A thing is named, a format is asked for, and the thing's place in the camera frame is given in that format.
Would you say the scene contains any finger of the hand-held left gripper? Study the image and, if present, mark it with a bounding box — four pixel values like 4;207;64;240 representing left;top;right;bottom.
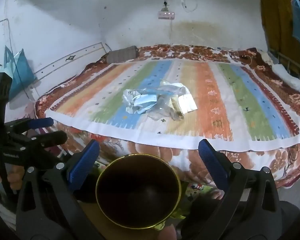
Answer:
9;131;67;170
5;118;54;133

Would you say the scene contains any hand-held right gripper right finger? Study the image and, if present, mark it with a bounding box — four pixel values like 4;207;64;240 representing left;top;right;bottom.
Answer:
182;139;282;240

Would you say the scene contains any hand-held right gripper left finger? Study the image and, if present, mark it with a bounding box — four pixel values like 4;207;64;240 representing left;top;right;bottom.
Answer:
16;139;108;240

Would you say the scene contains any dark bin with gold rim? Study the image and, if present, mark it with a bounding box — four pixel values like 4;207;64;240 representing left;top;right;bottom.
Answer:
95;155;182;229

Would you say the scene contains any pale green packet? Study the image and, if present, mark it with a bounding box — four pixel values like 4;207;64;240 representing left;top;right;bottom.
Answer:
169;97;184;119

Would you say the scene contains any clear plastic bag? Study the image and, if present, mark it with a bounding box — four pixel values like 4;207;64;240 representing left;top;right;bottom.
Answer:
147;95;175;120

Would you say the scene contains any light blue wrapper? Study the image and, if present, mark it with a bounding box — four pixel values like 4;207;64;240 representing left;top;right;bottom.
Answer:
137;94;163;113

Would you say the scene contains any blue bag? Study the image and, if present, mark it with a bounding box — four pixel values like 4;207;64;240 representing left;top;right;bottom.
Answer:
0;45;38;100

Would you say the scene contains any striped colourful mat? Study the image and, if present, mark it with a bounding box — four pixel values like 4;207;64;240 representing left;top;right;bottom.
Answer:
44;59;300;153

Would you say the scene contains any brown floral blanket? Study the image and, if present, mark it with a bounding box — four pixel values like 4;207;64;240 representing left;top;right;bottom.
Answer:
34;44;300;189

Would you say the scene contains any white knitted cloth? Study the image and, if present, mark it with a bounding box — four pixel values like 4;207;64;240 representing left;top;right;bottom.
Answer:
0;195;17;230

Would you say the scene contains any grey pillow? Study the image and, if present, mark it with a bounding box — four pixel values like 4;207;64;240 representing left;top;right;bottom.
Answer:
107;46;138;63

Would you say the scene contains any metal rack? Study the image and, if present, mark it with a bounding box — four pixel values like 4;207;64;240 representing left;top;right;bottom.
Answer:
267;47;300;85

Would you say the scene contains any white power strip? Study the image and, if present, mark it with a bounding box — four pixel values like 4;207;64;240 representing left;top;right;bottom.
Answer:
157;11;176;20

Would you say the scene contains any white looped cable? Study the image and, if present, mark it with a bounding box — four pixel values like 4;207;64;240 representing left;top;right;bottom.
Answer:
181;0;198;13

